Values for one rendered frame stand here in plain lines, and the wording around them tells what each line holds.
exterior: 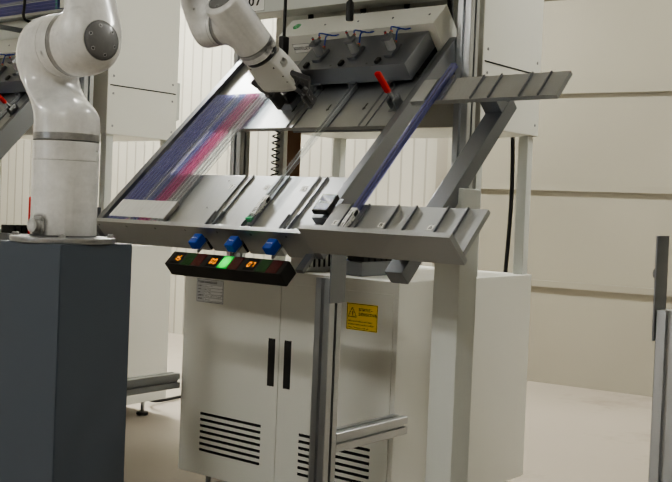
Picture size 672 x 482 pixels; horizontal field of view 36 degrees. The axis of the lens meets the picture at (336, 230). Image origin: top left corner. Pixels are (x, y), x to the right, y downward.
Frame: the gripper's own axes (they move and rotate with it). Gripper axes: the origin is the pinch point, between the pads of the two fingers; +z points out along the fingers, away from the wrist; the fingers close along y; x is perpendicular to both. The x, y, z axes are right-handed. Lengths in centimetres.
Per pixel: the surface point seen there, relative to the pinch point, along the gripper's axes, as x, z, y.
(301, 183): 17.2, 8.0, -6.1
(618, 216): -140, 225, 32
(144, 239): 35.4, 8.0, 32.6
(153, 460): 63, 86, 77
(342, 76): -18.7, 10.9, 2.3
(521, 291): -8, 85, -21
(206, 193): 21.5, 7.3, 20.3
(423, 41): -28.8, 10.7, -17.1
